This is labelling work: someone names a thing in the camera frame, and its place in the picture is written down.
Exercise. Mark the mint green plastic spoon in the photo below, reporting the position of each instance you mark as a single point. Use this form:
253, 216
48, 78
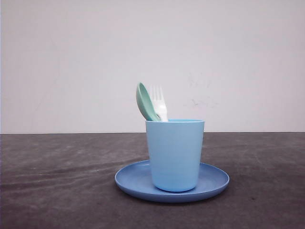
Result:
145, 104

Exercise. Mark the white plastic fork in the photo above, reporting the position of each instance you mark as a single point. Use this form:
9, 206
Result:
158, 101

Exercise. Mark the light blue plastic cup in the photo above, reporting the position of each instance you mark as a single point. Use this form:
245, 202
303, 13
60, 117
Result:
175, 149

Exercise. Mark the blue plastic plate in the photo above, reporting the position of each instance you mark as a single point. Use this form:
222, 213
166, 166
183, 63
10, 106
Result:
136, 180

